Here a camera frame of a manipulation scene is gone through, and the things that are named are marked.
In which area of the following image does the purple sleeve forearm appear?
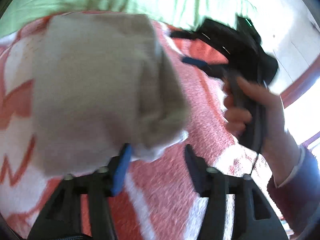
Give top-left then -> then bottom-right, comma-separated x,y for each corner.
267,146 -> 319,235

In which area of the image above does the grey knit sweater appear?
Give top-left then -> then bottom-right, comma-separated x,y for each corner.
32,13 -> 189,176

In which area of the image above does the green quilt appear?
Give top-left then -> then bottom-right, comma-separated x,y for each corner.
1,0 -> 257,36

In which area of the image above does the person right hand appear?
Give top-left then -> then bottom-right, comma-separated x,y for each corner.
223,77 -> 301,186

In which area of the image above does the orange white floral blanket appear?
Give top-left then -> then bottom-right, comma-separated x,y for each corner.
1,12 -> 280,239

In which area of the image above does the black cable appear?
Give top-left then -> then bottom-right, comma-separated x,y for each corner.
249,149 -> 261,176

